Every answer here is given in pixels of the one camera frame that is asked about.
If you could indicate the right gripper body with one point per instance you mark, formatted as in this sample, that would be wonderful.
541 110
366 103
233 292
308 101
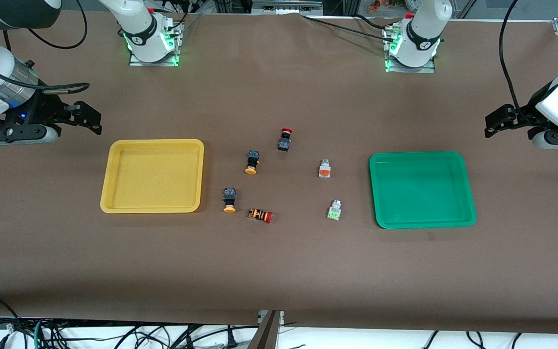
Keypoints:
45 109

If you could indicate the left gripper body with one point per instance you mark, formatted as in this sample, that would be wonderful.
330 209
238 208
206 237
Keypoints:
522 116

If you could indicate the yellow push button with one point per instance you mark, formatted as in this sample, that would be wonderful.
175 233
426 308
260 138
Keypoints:
252 162
229 198

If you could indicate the white button with green label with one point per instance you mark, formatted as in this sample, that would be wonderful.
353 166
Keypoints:
334 211

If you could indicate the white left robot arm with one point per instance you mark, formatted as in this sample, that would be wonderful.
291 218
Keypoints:
422 34

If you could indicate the yellow plastic tray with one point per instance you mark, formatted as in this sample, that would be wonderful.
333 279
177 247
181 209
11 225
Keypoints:
153 177

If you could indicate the green plastic tray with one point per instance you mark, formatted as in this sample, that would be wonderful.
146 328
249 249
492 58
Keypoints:
422 190

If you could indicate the white button with orange label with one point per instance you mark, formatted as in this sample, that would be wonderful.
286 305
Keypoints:
324 168

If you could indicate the red button with orange body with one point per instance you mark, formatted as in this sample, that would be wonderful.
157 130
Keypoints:
261 215

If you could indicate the red mushroom push button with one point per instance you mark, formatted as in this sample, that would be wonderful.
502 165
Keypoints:
285 141

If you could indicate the brown table cover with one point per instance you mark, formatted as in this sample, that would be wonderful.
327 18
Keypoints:
279 271

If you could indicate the black power plug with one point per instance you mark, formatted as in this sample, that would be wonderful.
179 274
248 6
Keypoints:
231 342

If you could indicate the aluminium table leg profile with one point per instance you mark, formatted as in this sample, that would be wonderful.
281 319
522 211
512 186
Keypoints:
269 332

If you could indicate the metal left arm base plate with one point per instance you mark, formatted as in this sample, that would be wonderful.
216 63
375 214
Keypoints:
429 69

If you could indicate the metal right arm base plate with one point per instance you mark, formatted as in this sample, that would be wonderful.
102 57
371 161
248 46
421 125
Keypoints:
172 61

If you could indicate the aluminium frame bar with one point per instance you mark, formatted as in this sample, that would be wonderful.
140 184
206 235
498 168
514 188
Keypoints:
286 6

